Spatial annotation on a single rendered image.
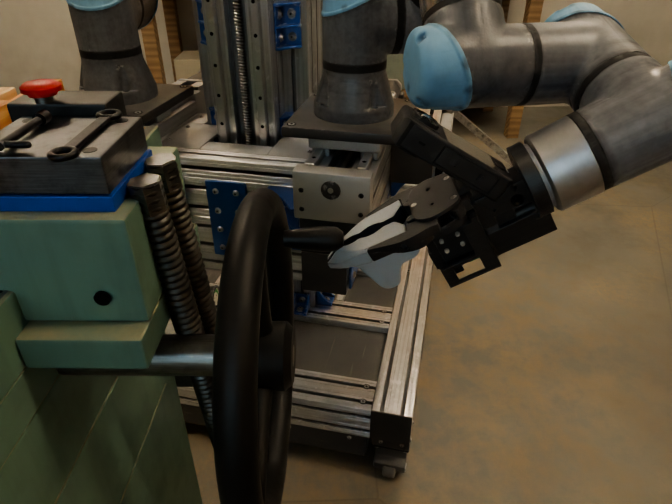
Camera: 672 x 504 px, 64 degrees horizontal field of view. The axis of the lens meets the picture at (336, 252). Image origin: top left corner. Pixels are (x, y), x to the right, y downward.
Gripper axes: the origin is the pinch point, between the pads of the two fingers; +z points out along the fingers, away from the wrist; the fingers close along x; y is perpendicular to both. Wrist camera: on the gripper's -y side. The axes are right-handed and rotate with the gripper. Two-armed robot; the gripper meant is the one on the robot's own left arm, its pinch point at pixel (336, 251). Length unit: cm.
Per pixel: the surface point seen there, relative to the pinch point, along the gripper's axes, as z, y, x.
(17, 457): 23.1, -7.1, -20.0
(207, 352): 10.4, -3.3, -12.0
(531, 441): 1, 99, 44
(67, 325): 16.3, -12.2, -14.1
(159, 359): 14.1, -4.9, -12.4
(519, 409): 1, 99, 55
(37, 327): 18.2, -13.3, -14.3
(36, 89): 10.8, -26.5, -4.4
